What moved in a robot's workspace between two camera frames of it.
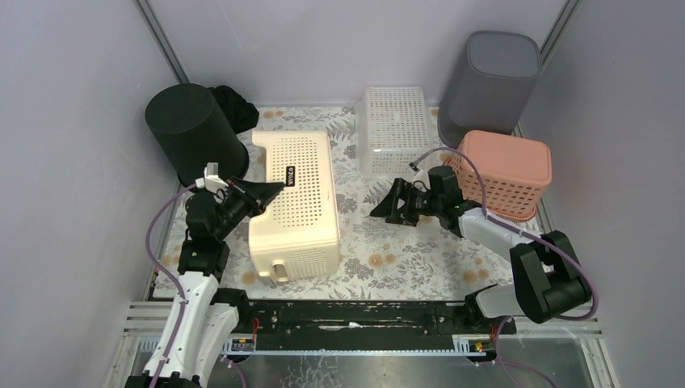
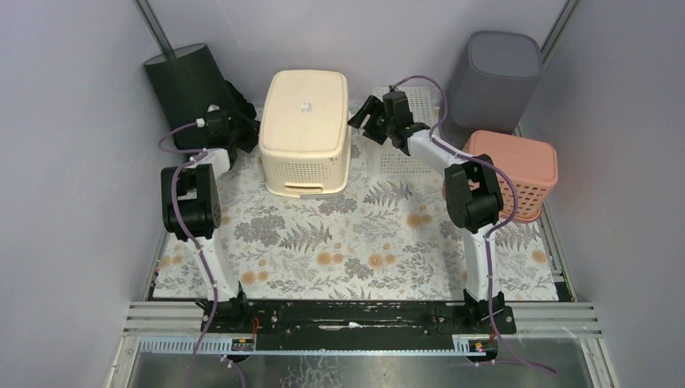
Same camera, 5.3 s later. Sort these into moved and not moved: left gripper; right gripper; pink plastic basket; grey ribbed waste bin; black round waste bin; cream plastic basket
Moved: cream plastic basket; black round waste bin; right gripper; left gripper
Not moved: grey ribbed waste bin; pink plastic basket
